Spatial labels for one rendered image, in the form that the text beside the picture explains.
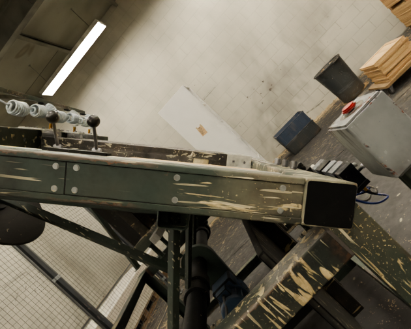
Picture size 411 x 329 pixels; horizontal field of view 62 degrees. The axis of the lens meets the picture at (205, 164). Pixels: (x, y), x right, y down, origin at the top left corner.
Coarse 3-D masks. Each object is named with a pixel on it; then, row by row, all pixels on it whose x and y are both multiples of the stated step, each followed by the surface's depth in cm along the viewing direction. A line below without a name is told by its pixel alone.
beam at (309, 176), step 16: (304, 176) 83; (320, 176) 90; (304, 192) 79; (320, 192) 78; (336, 192) 78; (352, 192) 78; (304, 208) 78; (320, 208) 78; (336, 208) 78; (352, 208) 78; (304, 224) 79; (320, 224) 78; (336, 224) 78; (352, 224) 79
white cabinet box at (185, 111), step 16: (176, 96) 526; (192, 96) 523; (160, 112) 533; (176, 112) 530; (192, 112) 527; (208, 112) 524; (176, 128) 534; (192, 128) 531; (208, 128) 528; (224, 128) 525; (192, 144) 536; (208, 144) 533; (224, 144) 530; (240, 144) 527
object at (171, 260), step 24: (48, 216) 178; (96, 216) 295; (168, 216) 91; (192, 216) 229; (96, 240) 178; (120, 240) 298; (168, 240) 91; (192, 240) 230; (168, 264) 91; (168, 288) 91; (168, 312) 92
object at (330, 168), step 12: (300, 168) 147; (312, 168) 135; (324, 168) 123; (336, 168) 114; (348, 168) 107; (360, 168) 109; (348, 180) 108; (360, 180) 108; (360, 192) 125; (372, 192) 110
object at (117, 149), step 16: (32, 128) 172; (48, 144) 174; (64, 144) 174; (80, 144) 174; (112, 144) 174; (128, 144) 174; (176, 160) 174; (192, 160) 177; (224, 160) 174; (240, 160) 174
